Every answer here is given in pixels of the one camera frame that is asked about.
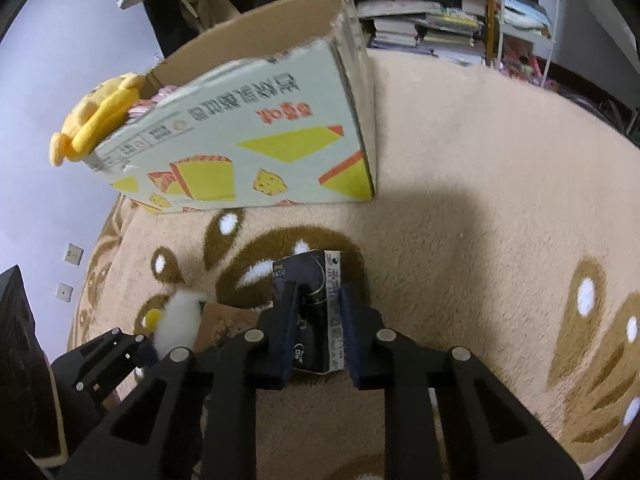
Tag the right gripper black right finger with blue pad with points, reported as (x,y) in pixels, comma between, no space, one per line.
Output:
(445,413)

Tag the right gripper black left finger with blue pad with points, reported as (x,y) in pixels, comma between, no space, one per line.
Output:
(195,411)

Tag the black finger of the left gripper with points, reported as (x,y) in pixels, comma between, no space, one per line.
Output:
(112,342)

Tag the white purple plush doll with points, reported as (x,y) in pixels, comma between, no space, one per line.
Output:
(176,324)

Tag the black face tissue box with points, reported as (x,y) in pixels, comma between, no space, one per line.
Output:
(317,276)

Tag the yellow dog plush toy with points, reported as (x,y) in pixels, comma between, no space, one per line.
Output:
(98,114)

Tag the pink striped soft pouch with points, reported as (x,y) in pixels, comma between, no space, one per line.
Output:
(143,106)

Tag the black sleeve with tan cuff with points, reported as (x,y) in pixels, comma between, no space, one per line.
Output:
(31,421)

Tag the brown paper tag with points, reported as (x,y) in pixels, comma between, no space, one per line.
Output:
(219,323)

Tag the open cardboard box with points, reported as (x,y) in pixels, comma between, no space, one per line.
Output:
(273,108)

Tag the black hanging garment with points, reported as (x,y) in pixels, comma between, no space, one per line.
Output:
(171,29)

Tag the pile of books right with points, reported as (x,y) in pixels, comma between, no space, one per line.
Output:
(452,30)

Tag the white rolling cart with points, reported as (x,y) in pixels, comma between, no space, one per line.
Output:
(526,38)

